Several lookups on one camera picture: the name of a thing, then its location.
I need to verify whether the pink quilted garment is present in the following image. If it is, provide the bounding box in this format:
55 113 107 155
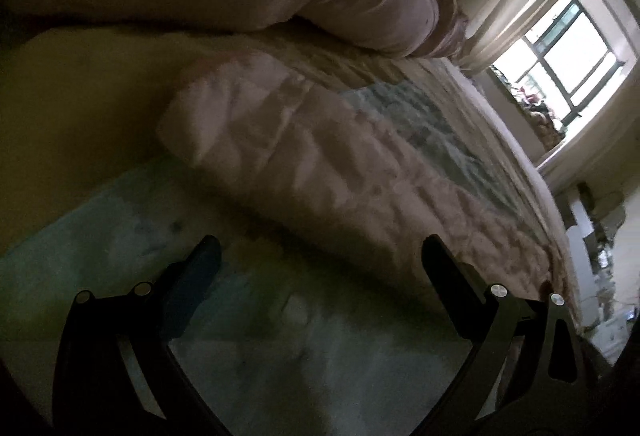
155 48 556 312

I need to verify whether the window with dark frame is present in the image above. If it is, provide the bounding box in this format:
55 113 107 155
492 0 628 127

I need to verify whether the white curtain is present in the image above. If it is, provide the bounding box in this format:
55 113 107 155
457 0 586 72

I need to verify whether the light green printed blanket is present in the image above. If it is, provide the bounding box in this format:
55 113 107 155
0 81 521 436

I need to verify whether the clutter on windowsill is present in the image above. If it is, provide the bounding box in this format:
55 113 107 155
492 66 566 147

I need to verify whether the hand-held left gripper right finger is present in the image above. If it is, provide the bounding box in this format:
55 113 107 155
400 234 613 436

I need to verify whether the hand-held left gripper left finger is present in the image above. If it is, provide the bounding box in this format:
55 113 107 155
52 235 236 436

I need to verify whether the bed with yellow sheet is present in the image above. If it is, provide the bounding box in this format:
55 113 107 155
0 23 591 436

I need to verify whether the white dresser with drawers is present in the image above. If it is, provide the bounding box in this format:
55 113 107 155
567 196 601 297

